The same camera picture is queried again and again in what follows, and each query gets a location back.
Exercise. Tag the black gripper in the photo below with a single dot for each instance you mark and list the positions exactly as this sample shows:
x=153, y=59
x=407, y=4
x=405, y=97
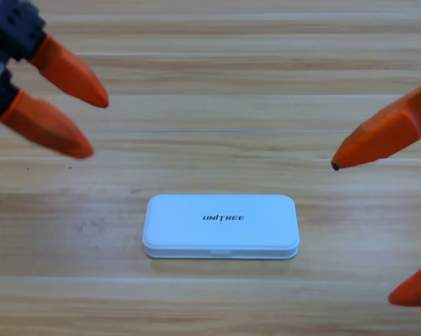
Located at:
x=10, y=31

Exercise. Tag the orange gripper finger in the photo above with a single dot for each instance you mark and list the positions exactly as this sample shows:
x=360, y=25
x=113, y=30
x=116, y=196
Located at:
x=385, y=136
x=415, y=290

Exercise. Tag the white Unitree pencil case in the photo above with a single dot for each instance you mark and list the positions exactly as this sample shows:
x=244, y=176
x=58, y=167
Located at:
x=196, y=231

